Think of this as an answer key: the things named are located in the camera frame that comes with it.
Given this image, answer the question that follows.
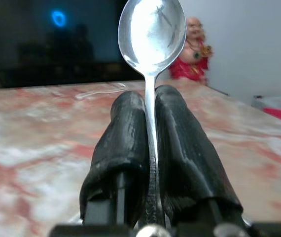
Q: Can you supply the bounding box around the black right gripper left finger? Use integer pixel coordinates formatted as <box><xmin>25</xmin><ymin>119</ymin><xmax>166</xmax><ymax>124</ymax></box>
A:
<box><xmin>79</xmin><ymin>90</ymin><xmax>150</xmax><ymax>226</ymax></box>

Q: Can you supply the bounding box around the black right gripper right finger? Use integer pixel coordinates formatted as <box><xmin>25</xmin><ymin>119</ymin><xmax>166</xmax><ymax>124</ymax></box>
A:
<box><xmin>154</xmin><ymin>85</ymin><xmax>244</xmax><ymax>226</ymax></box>

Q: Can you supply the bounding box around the silver metal spoon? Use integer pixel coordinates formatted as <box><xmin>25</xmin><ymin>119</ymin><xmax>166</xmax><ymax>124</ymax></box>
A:
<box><xmin>117</xmin><ymin>0</ymin><xmax>188</xmax><ymax>229</ymax></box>

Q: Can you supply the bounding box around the laughing buddha figurine red robe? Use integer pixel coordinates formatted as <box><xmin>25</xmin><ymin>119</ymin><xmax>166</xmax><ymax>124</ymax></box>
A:
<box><xmin>169</xmin><ymin>16</ymin><xmax>214</xmax><ymax>86</ymax></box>

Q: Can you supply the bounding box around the red and white box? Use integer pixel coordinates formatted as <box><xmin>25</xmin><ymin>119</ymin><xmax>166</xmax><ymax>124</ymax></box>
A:
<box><xmin>250</xmin><ymin>95</ymin><xmax>281</xmax><ymax>129</ymax></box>

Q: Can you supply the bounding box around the dark television screen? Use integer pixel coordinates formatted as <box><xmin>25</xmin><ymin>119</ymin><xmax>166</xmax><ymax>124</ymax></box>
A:
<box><xmin>0</xmin><ymin>0</ymin><xmax>146</xmax><ymax>88</ymax></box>

